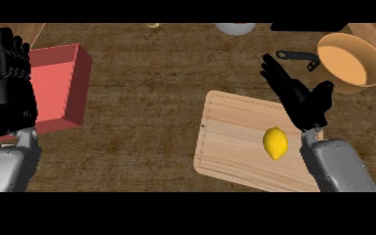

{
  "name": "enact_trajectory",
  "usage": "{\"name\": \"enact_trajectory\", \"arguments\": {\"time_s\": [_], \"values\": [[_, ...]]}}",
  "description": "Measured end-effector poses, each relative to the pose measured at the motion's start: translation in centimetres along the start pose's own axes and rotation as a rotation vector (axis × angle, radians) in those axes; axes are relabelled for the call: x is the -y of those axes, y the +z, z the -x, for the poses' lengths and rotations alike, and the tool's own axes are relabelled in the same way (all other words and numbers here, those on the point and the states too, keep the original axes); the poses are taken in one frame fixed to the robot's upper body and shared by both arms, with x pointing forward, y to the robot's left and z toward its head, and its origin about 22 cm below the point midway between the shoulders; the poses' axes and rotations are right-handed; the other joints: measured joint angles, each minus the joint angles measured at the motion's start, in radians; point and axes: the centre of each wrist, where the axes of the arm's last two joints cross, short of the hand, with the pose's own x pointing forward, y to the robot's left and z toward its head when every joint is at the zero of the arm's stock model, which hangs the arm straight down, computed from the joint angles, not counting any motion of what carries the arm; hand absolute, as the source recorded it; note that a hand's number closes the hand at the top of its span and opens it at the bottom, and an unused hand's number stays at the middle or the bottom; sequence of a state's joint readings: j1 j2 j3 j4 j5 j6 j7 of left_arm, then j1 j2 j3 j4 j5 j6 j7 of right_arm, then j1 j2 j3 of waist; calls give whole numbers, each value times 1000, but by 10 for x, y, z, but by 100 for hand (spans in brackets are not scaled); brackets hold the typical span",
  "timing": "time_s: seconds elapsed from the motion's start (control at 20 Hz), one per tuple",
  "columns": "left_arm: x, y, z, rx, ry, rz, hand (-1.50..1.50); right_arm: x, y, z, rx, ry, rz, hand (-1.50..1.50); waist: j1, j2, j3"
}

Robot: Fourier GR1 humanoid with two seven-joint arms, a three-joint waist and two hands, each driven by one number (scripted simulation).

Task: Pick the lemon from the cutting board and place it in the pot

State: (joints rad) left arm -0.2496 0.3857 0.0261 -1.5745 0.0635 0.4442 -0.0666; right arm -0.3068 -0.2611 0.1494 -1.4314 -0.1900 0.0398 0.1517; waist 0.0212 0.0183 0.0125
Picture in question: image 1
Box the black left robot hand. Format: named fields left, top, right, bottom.
left=0, top=27, right=40, bottom=137

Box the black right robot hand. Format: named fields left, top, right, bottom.
left=259, top=53, right=337, bottom=131

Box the yellow lemon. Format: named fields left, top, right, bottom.
left=263, top=125, right=290, bottom=161

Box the pale wooden cutting board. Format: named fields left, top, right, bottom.
left=192, top=90, right=325, bottom=193

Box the red box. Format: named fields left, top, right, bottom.
left=0, top=43, right=95, bottom=144

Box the brown wooden panel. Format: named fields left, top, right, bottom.
left=0, top=23, right=48, bottom=50

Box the black appliance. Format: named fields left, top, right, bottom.
left=269, top=23, right=350, bottom=33

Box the white round object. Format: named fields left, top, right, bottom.
left=213, top=23, right=259, bottom=36

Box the orange pot with black handle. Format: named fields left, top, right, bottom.
left=275, top=32, right=376, bottom=96

